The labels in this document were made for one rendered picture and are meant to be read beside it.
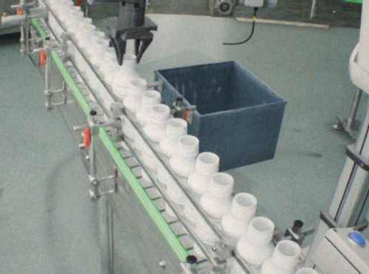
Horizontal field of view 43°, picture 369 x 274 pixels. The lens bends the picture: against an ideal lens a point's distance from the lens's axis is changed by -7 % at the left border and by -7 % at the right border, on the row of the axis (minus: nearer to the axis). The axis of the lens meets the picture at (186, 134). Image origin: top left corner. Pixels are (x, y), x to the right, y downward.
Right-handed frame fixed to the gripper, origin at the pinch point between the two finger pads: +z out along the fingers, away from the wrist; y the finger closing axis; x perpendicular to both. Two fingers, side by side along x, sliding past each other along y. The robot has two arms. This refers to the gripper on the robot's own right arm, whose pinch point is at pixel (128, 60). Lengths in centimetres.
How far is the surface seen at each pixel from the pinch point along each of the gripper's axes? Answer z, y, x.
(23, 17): 13, 11, -73
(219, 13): 30, -91, -105
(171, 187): 11.7, 3.0, 30.4
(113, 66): 3.4, 1.5, -5.1
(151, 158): 12.6, 2.2, 19.7
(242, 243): 6, 2, 53
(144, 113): 6.0, 1.2, 13.0
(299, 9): 28, -140, -102
